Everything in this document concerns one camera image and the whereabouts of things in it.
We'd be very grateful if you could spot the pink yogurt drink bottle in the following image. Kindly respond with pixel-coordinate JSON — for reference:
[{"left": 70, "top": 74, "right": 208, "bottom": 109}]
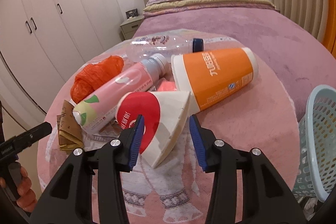
[{"left": 72, "top": 53, "right": 169, "bottom": 135}]

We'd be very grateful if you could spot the small dark picture frame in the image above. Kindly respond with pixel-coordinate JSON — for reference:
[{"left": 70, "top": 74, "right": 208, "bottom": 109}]
[{"left": 125, "top": 9, "right": 138, "bottom": 19}]

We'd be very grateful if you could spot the orange white paper cup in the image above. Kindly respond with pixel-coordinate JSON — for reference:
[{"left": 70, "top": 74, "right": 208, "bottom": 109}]
[{"left": 171, "top": 47, "right": 259, "bottom": 115}]

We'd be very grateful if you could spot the clear plastic water bottle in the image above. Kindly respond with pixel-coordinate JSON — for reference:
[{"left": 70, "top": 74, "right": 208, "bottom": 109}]
[{"left": 126, "top": 35, "right": 204, "bottom": 63}]

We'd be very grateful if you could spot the light blue plastic basket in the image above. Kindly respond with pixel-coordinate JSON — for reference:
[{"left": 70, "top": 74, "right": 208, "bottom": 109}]
[{"left": 292, "top": 85, "right": 336, "bottom": 202}]

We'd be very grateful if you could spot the white wardrobe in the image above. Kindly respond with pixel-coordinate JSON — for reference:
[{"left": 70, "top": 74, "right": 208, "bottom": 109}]
[{"left": 1, "top": 0, "right": 122, "bottom": 119}]

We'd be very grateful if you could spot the purple bed cover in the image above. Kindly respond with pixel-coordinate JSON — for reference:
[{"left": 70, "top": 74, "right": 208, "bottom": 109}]
[{"left": 135, "top": 7, "right": 335, "bottom": 119}]

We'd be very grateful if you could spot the pink elephant blanket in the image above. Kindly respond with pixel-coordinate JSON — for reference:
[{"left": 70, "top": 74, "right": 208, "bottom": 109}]
[{"left": 36, "top": 28, "right": 301, "bottom": 224}]

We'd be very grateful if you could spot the beige nightstand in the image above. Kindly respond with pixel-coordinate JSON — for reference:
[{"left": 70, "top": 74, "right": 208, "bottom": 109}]
[{"left": 120, "top": 15, "right": 144, "bottom": 40}]

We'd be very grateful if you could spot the brown paper packaging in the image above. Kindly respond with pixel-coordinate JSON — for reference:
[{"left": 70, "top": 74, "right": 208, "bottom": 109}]
[{"left": 57, "top": 100, "right": 84, "bottom": 151}]

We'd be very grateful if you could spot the orange plastic bag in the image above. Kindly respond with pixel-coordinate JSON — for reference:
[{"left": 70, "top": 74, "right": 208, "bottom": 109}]
[{"left": 70, "top": 56, "right": 124, "bottom": 103}]

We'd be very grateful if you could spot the orange curtain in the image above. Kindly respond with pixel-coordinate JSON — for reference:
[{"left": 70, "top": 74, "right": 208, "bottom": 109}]
[{"left": 322, "top": 0, "right": 336, "bottom": 58}]

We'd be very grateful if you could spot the left hand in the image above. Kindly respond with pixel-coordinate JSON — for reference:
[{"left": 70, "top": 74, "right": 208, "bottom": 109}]
[{"left": 0, "top": 165, "right": 38, "bottom": 213}]

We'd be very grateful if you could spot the beige folded quilt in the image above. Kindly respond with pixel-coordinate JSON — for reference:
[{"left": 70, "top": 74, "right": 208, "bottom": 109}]
[{"left": 143, "top": 0, "right": 277, "bottom": 18}]

